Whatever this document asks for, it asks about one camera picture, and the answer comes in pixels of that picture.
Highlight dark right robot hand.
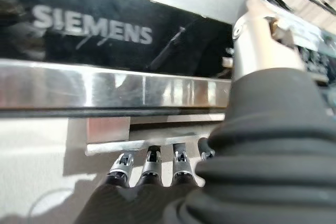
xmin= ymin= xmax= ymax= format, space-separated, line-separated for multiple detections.
xmin=75 ymin=0 xmax=336 ymax=224

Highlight black steel dishwasher door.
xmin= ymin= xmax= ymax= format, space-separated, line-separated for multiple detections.
xmin=0 ymin=0 xmax=336 ymax=156

